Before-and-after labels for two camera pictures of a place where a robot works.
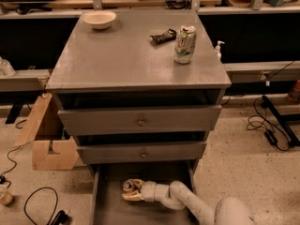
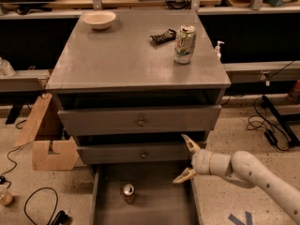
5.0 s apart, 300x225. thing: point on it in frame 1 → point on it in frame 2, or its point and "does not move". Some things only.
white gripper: (150, 191) → (202, 161)
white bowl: (99, 20) does not move
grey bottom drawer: (109, 207) does not move
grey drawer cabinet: (139, 90) does not move
